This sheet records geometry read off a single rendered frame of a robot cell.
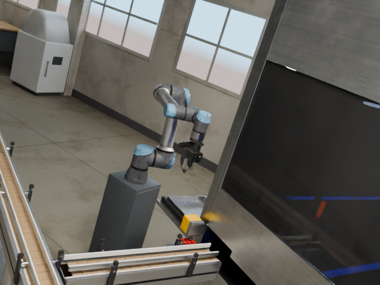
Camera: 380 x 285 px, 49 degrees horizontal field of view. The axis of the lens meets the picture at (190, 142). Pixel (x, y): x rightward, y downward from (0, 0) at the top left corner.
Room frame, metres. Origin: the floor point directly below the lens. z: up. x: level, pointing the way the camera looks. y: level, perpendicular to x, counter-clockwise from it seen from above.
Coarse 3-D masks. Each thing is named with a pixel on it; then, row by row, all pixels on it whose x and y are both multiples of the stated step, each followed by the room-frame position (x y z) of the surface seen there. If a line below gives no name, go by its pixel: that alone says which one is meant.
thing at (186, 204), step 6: (168, 198) 2.10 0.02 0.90; (174, 198) 2.14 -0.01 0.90; (180, 198) 2.16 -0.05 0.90; (186, 198) 2.18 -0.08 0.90; (192, 198) 2.21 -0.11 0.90; (198, 198) 2.24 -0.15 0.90; (204, 198) 2.26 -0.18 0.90; (174, 204) 2.05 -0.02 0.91; (180, 204) 2.13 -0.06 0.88; (186, 204) 2.15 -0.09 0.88; (192, 204) 2.17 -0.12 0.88; (198, 204) 2.20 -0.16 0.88; (180, 210) 1.99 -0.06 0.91; (186, 210) 2.07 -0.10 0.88; (192, 210) 2.10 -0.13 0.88; (198, 210) 2.12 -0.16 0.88; (198, 216) 2.05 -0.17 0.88
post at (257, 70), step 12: (276, 0) 1.77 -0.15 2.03; (276, 12) 1.75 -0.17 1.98; (276, 24) 1.73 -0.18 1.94; (264, 36) 1.77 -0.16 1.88; (264, 48) 1.75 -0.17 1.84; (264, 60) 1.73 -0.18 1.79; (252, 72) 1.76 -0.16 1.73; (252, 84) 1.74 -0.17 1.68; (252, 96) 1.72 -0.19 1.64; (240, 108) 1.76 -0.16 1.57; (240, 120) 1.74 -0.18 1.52; (240, 132) 1.72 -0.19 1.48; (228, 144) 1.75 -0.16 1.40; (228, 156) 1.73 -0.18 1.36; (228, 168) 1.73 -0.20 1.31; (216, 180) 1.75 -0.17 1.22; (216, 192) 1.73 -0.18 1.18; (204, 204) 1.77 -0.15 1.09; (204, 216) 1.75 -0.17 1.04
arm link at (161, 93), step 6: (162, 84) 2.53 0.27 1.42; (168, 84) 2.55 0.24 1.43; (156, 90) 2.45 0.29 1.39; (162, 90) 2.43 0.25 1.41; (168, 90) 2.48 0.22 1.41; (156, 96) 2.44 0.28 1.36; (162, 96) 2.35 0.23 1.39; (168, 96) 2.32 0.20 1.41; (162, 102) 2.29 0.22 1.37; (168, 102) 2.23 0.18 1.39; (174, 102) 2.22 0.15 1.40; (168, 108) 2.13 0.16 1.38; (174, 108) 2.15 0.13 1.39; (180, 108) 2.17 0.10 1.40; (186, 108) 2.19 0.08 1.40; (168, 114) 2.13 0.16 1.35; (174, 114) 2.14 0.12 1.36; (180, 114) 2.15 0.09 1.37; (186, 114) 2.17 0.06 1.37
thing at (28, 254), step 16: (0, 144) 2.05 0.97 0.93; (0, 160) 1.87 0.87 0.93; (0, 176) 1.65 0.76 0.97; (16, 176) 1.69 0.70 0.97; (0, 192) 1.53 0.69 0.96; (16, 192) 1.63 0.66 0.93; (0, 208) 1.47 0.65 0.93; (16, 208) 1.51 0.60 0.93; (0, 224) 1.43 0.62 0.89; (16, 224) 1.34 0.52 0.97; (32, 224) 1.39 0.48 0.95; (16, 240) 1.30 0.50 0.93; (32, 240) 1.33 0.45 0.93; (16, 256) 1.22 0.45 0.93; (32, 256) 1.25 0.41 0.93; (48, 256) 1.22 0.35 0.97; (16, 272) 1.14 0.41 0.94; (32, 272) 1.12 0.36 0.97; (48, 272) 1.19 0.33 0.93
